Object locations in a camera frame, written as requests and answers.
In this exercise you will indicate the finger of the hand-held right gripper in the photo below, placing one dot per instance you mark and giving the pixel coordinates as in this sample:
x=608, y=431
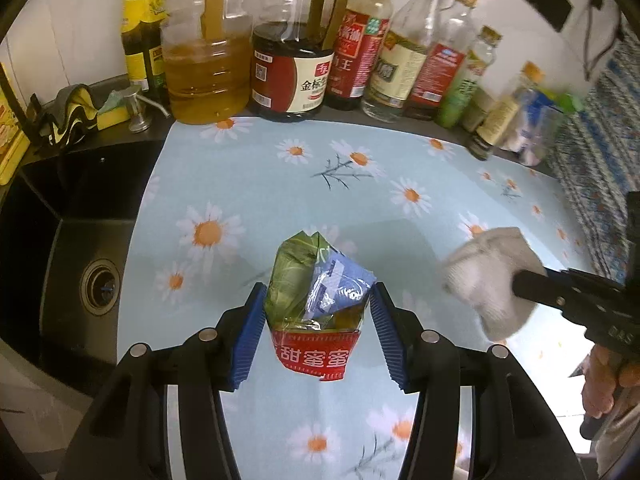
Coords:
x=542, y=287

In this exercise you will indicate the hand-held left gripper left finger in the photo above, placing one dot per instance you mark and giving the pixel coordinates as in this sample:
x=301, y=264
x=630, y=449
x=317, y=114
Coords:
x=247, y=340

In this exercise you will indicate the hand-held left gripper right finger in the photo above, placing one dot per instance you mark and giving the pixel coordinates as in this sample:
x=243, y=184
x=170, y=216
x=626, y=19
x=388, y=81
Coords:
x=387, y=335

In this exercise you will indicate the white cleaning cloth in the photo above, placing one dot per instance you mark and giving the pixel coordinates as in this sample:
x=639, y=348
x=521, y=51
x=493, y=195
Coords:
x=485, y=280

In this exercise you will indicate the red printed clear packet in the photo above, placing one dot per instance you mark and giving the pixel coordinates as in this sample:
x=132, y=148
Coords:
x=320, y=355

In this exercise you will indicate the blue wrapper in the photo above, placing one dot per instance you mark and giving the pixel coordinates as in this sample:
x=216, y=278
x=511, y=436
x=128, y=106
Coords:
x=340, y=280

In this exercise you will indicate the green wrapper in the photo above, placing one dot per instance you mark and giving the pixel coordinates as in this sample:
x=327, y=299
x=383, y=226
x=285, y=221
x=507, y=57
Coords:
x=290, y=280

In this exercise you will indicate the person's right forearm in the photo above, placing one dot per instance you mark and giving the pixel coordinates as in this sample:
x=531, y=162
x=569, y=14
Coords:
x=620, y=440

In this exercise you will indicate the person's right hand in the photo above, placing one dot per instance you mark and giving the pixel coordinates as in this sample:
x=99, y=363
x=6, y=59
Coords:
x=602, y=380

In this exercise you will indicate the daisy print blue tablecloth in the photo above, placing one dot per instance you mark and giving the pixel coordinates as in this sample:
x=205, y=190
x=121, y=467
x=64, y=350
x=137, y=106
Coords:
x=400, y=240

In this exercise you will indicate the blue patterned cloth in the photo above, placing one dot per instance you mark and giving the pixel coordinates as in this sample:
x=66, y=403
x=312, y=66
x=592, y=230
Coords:
x=595, y=160

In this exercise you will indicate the metal sink drain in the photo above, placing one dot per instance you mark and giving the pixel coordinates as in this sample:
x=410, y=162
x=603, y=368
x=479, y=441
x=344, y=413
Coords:
x=101, y=287

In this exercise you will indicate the small dark bottle yellow cap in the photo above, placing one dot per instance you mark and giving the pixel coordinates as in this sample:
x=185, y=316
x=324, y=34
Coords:
x=497, y=120

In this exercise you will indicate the clear bottle green label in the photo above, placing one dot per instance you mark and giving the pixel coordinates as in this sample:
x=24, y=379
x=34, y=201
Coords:
x=467, y=90

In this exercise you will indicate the black sink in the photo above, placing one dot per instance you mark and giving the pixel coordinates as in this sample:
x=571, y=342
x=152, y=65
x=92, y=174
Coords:
x=60, y=220

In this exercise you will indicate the clear bottle red blue label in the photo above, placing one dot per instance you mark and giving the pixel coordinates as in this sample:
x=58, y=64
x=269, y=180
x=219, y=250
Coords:
x=440, y=70

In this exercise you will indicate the metal soap dispenser pump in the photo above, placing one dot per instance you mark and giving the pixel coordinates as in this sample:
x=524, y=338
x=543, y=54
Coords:
x=140, y=110

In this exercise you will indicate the clear vinegar bottle yellow cap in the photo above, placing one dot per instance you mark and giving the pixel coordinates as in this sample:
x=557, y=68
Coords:
x=395, y=75

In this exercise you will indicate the yellow green sponge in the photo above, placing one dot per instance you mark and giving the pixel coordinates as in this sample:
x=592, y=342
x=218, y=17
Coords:
x=115, y=115

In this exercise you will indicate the clear oil jug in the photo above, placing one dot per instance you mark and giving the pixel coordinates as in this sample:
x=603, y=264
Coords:
x=207, y=75

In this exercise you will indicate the dark soy sauce jug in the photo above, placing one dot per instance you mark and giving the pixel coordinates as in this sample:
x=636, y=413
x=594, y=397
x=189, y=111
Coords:
x=290, y=75

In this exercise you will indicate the red label sauce bottle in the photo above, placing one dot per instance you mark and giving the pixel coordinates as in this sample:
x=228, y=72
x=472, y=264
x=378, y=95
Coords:
x=357, y=55

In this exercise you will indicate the grey yellow dish cloth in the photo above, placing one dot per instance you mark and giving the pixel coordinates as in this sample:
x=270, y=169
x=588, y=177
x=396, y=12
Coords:
x=65, y=115

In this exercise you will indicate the yellow box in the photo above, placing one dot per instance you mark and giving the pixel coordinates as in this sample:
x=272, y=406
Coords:
x=10, y=135

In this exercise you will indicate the green bottle yellow label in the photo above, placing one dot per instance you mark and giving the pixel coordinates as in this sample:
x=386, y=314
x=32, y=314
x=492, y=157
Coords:
x=132, y=45
x=156, y=35

